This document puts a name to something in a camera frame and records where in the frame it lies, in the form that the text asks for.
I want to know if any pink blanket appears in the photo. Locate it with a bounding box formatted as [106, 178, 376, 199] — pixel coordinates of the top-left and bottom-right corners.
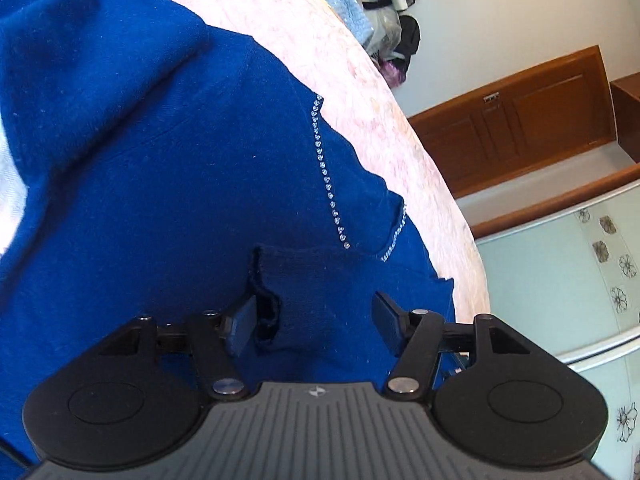
[95, 0, 493, 327]

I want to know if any white cloth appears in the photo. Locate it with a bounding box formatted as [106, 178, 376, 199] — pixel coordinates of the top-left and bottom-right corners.
[0, 122, 27, 257]

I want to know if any blue knit sweater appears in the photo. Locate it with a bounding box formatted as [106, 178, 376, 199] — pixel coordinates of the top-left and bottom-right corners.
[0, 0, 457, 472]

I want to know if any clear plastic bag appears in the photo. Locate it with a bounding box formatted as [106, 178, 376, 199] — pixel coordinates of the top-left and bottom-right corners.
[364, 7, 402, 57]

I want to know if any wooden overhead cabinet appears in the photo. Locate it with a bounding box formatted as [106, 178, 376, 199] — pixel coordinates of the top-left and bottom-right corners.
[610, 72, 640, 162]

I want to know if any purple cloth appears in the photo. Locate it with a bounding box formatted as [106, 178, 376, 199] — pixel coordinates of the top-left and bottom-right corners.
[377, 57, 410, 87]

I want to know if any black mesh garment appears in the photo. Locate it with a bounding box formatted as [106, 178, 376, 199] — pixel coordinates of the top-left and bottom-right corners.
[394, 14, 422, 60]

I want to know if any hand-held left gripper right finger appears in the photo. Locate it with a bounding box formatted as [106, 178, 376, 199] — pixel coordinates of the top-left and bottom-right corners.
[371, 290, 532, 404]

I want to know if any flower-print glass wardrobe door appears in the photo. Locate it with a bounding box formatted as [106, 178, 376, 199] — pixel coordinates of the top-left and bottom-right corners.
[471, 162, 640, 480]

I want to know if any wooden door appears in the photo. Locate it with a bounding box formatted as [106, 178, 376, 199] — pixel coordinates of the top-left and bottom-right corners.
[409, 45, 617, 197]

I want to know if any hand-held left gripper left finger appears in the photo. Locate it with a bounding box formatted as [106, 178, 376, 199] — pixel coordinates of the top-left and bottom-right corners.
[100, 294, 259, 404]

